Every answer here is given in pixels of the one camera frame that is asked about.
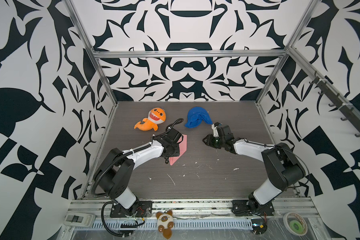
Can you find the small electronics board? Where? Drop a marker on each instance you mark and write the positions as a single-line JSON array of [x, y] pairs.
[[259, 227]]

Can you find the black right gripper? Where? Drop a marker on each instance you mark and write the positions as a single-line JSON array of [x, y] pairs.
[[209, 141]]

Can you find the black hook rail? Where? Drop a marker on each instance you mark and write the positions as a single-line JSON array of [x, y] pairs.
[[337, 100]]

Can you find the pink paper sheet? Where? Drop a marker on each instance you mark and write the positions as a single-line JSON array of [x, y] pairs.
[[182, 146]]

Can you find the blue cloth cap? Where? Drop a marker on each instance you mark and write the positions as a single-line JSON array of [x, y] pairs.
[[196, 116]]

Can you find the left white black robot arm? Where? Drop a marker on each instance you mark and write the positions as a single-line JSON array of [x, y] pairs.
[[112, 177]]

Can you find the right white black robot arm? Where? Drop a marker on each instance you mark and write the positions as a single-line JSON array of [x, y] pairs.
[[282, 166]]

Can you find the white switch box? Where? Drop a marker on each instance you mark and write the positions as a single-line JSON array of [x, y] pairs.
[[77, 219]]

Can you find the orange shark plush toy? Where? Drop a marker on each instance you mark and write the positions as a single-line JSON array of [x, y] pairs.
[[155, 117]]

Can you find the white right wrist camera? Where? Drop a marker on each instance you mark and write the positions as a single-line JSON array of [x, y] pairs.
[[215, 129]]

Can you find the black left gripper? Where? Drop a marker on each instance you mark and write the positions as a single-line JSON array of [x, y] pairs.
[[177, 152]]

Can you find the brown white plush toy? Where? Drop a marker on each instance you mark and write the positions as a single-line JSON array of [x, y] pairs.
[[165, 223]]

